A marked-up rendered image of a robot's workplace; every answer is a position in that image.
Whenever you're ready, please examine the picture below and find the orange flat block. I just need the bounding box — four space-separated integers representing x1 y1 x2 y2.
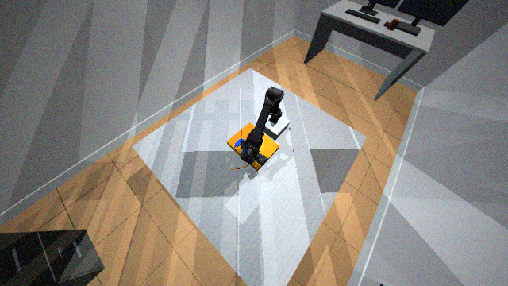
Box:
227 123 280 171

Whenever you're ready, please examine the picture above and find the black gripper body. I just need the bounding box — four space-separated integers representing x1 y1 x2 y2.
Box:
241 141 267 166

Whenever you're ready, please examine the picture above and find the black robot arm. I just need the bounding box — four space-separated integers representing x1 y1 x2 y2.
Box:
241 86 284 164

